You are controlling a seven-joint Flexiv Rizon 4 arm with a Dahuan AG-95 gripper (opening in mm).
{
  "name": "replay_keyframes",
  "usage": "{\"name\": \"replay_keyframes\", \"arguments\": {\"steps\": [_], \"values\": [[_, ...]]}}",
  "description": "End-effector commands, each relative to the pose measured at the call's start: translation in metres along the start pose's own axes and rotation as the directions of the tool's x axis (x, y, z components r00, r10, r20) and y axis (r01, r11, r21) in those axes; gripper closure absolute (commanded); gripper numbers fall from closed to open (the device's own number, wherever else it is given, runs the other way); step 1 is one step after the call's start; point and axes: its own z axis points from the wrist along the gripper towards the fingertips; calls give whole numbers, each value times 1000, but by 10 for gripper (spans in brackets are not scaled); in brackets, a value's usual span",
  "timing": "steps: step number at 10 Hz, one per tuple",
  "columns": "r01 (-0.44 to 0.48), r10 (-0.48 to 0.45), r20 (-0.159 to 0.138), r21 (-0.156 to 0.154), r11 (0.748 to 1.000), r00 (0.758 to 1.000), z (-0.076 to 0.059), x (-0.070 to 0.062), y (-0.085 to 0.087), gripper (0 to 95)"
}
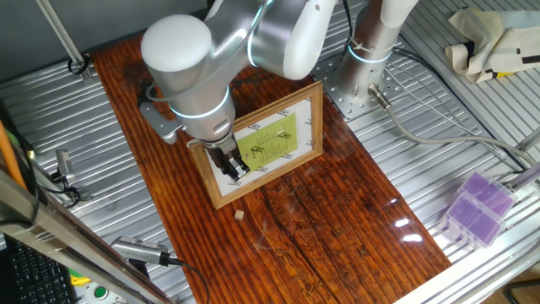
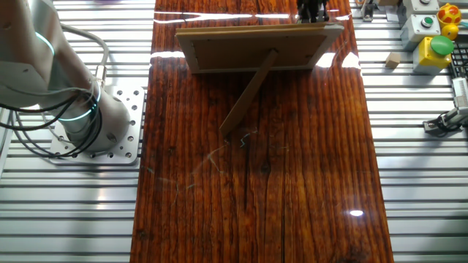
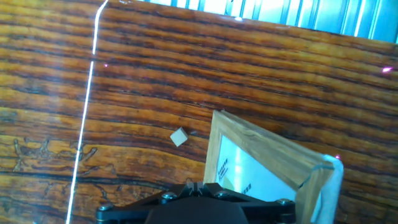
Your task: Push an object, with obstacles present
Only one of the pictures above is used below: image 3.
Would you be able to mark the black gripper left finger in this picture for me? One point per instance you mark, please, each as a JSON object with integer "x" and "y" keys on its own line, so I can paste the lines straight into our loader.
{"x": 130, "y": 211}

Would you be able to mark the wooden picture frame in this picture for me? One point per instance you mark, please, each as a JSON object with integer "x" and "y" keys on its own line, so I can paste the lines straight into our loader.
{"x": 267, "y": 149}

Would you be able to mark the small wooden cube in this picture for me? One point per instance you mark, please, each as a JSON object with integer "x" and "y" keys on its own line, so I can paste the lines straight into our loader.
{"x": 179, "y": 137}

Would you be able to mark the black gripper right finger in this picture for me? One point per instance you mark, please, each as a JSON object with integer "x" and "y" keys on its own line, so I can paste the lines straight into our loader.
{"x": 267, "y": 211}

